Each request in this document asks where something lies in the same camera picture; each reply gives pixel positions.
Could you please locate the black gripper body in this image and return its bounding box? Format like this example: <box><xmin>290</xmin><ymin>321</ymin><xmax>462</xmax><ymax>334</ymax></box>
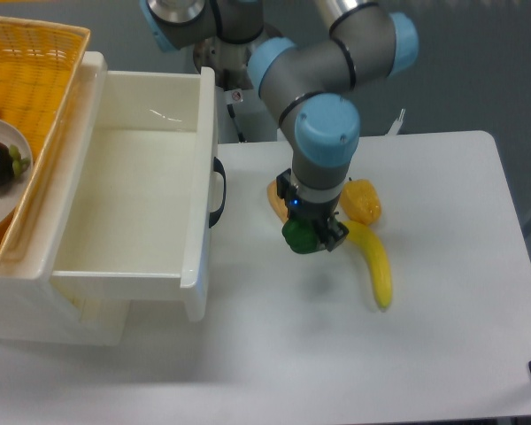
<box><xmin>275</xmin><ymin>169</ymin><xmax>343</xmax><ymax>230</ymax></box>

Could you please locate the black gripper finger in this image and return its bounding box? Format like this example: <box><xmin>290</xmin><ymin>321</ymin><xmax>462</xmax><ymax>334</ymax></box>
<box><xmin>316</xmin><ymin>214</ymin><xmax>349</xmax><ymax>252</ymax></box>

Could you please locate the green bell pepper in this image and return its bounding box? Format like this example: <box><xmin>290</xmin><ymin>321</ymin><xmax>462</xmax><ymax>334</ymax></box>
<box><xmin>281</xmin><ymin>218</ymin><xmax>321</xmax><ymax>255</ymax></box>

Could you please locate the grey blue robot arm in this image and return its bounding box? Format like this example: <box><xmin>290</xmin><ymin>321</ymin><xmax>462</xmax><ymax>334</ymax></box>
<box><xmin>140</xmin><ymin>1</ymin><xmax>419</xmax><ymax>254</ymax></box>

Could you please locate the orange melon slice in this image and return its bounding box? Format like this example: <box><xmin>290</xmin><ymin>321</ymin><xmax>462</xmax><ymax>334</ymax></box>
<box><xmin>266</xmin><ymin>181</ymin><xmax>289</xmax><ymax>224</ymax></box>

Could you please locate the yellow banana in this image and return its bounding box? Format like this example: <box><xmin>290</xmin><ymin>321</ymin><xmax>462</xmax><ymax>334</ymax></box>
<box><xmin>344</xmin><ymin>220</ymin><xmax>393</xmax><ymax>311</ymax></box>

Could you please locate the yellow bell pepper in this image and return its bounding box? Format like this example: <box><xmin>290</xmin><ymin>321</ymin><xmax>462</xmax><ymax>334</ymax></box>
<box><xmin>340</xmin><ymin>179</ymin><xmax>381</xmax><ymax>225</ymax></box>

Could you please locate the white plastic drawer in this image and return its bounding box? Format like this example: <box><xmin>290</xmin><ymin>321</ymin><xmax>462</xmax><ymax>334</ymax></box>
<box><xmin>52</xmin><ymin>68</ymin><xmax>217</xmax><ymax>321</ymax></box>

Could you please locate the white drawer cabinet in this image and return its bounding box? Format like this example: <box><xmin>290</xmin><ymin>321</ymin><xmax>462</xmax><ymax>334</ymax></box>
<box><xmin>0</xmin><ymin>51</ymin><xmax>129</xmax><ymax>345</ymax></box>

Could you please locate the white plate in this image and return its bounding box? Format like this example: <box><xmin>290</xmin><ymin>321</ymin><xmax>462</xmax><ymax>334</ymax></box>
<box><xmin>0</xmin><ymin>120</ymin><xmax>34</xmax><ymax>226</ymax></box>

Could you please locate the yellow woven basket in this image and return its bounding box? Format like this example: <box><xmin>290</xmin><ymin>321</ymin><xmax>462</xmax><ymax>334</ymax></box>
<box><xmin>0</xmin><ymin>16</ymin><xmax>90</xmax><ymax>263</ymax></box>

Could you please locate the black drawer handle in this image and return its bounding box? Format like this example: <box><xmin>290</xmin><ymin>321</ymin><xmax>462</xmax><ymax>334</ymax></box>
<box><xmin>208</xmin><ymin>157</ymin><xmax>227</xmax><ymax>228</ymax></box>

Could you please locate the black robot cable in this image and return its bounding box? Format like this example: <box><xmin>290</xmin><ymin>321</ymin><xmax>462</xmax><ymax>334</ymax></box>
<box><xmin>224</xmin><ymin>70</ymin><xmax>248</xmax><ymax>143</ymax></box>

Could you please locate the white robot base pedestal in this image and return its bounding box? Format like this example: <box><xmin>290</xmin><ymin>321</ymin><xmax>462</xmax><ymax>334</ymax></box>
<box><xmin>192</xmin><ymin>30</ymin><xmax>289</xmax><ymax>144</ymax></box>

